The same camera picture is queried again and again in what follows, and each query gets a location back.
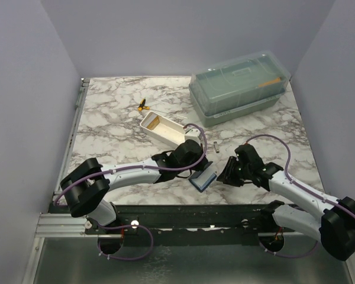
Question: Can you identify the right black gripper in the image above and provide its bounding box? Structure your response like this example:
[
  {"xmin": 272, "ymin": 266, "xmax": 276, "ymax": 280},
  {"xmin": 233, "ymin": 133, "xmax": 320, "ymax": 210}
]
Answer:
[{"xmin": 217, "ymin": 156, "xmax": 251, "ymax": 187}]

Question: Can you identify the blue card holder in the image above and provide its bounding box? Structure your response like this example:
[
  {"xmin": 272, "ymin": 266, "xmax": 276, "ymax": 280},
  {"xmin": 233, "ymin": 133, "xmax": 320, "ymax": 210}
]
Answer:
[{"xmin": 188, "ymin": 169, "xmax": 217, "ymax": 193}]

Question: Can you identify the white rectangular tray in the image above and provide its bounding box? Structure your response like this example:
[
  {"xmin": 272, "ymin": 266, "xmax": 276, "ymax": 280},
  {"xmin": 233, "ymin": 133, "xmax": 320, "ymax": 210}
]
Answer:
[{"xmin": 140, "ymin": 111, "xmax": 185, "ymax": 148}]

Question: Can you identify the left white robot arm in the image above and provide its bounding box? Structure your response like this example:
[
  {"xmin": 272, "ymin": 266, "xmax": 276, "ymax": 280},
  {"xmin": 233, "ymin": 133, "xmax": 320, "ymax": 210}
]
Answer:
[{"xmin": 54, "ymin": 139, "xmax": 209, "ymax": 234}]

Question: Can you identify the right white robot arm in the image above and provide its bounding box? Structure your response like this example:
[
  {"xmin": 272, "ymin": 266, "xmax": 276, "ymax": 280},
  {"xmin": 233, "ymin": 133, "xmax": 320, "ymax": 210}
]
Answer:
[{"xmin": 217, "ymin": 144, "xmax": 355, "ymax": 261}]

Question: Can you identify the stack of cards in tray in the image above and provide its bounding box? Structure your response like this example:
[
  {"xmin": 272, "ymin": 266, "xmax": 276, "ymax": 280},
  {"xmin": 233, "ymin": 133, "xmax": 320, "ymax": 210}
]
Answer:
[{"xmin": 144, "ymin": 114, "xmax": 160, "ymax": 130}]

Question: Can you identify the small grey metal cylinder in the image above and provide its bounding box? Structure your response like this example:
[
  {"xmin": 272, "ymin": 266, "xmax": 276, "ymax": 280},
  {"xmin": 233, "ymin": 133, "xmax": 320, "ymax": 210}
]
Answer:
[{"xmin": 214, "ymin": 141, "xmax": 220, "ymax": 153}]

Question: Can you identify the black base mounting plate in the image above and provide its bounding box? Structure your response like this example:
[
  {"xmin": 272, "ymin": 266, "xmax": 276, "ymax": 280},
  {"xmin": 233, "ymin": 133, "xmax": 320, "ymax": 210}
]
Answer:
[{"xmin": 47, "ymin": 204, "xmax": 285, "ymax": 247}]

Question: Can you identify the green bin with clear lid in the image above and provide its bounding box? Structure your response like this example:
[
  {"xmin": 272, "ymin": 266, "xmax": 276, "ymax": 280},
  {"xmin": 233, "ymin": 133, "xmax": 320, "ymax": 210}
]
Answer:
[{"xmin": 188, "ymin": 51, "xmax": 291, "ymax": 127}]

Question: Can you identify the yellow black handled screwdriver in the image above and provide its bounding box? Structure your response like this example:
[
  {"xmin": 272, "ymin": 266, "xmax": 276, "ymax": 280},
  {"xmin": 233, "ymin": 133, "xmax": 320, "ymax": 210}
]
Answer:
[{"xmin": 137, "ymin": 98, "xmax": 187, "ymax": 119}]

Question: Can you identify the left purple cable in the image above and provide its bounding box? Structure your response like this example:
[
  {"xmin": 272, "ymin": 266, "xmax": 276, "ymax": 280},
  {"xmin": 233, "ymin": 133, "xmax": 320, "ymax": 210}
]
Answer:
[{"xmin": 53, "ymin": 122, "xmax": 208, "ymax": 262}]

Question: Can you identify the left aluminium rail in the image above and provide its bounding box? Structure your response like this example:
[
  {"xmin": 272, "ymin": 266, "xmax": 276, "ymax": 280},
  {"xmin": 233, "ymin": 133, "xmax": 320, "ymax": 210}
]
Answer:
[{"xmin": 35, "ymin": 214, "xmax": 86, "ymax": 238}]

